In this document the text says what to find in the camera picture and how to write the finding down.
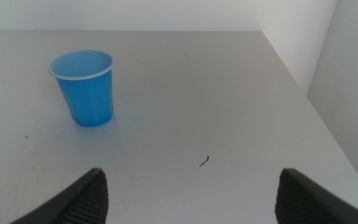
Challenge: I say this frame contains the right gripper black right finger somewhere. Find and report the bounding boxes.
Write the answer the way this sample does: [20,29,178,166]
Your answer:
[274,168,358,224]

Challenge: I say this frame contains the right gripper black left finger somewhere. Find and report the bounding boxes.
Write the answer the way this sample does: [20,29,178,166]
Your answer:
[9,167,109,224]

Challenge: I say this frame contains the blue plastic cup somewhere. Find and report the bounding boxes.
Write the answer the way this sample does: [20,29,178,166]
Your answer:
[48,50,115,128]

